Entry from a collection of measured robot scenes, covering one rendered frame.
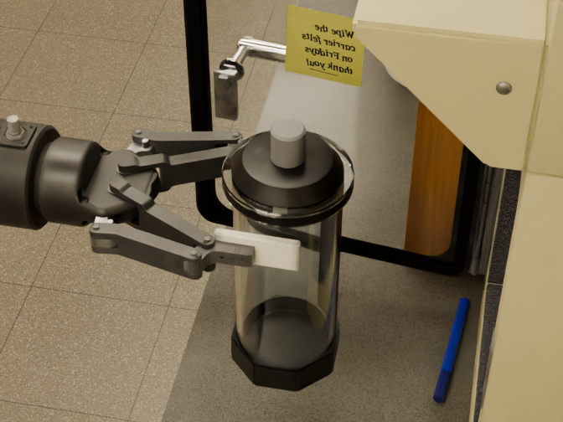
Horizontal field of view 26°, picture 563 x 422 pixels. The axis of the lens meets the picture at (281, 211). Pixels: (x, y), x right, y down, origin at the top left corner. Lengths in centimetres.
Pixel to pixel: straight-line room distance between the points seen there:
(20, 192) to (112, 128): 203
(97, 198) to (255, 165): 14
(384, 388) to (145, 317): 138
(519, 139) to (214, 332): 61
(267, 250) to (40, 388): 155
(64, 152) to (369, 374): 42
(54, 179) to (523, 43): 46
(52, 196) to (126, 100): 212
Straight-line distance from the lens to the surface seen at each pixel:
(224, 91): 120
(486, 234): 126
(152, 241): 99
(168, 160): 106
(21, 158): 104
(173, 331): 256
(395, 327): 131
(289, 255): 99
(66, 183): 103
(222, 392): 125
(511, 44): 72
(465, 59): 73
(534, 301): 86
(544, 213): 81
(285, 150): 96
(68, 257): 274
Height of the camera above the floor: 192
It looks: 43 degrees down
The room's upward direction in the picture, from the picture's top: straight up
